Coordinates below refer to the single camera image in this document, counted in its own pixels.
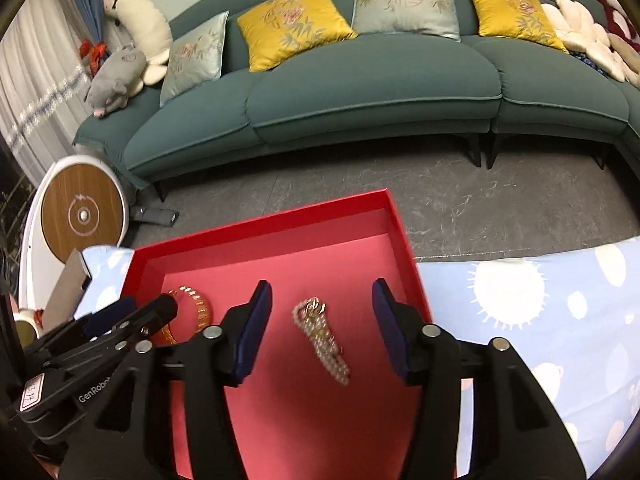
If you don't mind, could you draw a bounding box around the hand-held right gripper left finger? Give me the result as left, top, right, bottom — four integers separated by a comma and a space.
60, 280, 273, 480

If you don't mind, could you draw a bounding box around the red plush monkey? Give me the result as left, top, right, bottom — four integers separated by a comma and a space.
592, 0, 640, 51

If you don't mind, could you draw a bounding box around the white device with red knob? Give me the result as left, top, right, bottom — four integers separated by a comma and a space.
12, 307, 46, 351

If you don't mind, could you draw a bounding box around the red curtain ornament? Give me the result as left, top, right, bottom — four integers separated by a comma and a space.
79, 40, 108, 78

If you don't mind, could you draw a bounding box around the grey plush pig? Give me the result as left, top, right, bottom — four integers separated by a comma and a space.
82, 45, 148, 118

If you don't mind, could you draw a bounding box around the green sofa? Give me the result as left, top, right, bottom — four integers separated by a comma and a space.
72, 0, 640, 196

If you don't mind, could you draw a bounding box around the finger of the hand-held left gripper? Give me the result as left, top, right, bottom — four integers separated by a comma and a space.
97, 294, 179, 367
25, 297, 139, 362

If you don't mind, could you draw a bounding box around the white sheer curtain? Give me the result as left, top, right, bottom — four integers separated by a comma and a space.
0, 0, 101, 186

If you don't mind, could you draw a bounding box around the yellow embroidered cushion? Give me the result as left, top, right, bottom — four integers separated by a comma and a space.
459, 0, 571, 53
236, 0, 358, 72

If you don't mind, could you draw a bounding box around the beige pillow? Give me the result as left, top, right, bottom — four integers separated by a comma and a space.
611, 35, 640, 86

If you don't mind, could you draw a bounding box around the pearl bracelet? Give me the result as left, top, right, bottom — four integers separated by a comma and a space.
292, 298, 351, 386

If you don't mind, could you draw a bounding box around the white petal plush cushion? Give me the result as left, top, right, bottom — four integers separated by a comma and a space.
541, 0, 633, 83

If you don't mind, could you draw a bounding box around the pale blue embroidered cushion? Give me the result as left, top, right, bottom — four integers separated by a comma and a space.
160, 10, 230, 107
350, 0, 462, 42

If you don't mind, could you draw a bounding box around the white machine with wooden disc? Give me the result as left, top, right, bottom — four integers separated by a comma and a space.
17, 155, 138, 311

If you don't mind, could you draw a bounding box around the blue patterned cloth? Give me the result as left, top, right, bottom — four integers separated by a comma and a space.
570, 50, 608, 77

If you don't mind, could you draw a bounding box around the grey pedal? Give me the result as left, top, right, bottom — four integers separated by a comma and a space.
132, 205, 180, 228

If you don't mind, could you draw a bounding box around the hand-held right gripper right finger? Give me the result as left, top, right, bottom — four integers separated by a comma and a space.
371, 277, 587, 480

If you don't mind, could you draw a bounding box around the white plush animal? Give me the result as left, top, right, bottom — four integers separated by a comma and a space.
102, 0, 173, 86

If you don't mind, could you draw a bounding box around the red jewelry tray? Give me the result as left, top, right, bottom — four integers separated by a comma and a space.
120, 188, 458, 480

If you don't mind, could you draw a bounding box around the light blue printed blanket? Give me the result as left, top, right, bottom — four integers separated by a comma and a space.
72, 235, 640, 478

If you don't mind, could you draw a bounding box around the gold link bracelet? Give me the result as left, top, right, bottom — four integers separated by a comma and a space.
155, 286, 215, 346

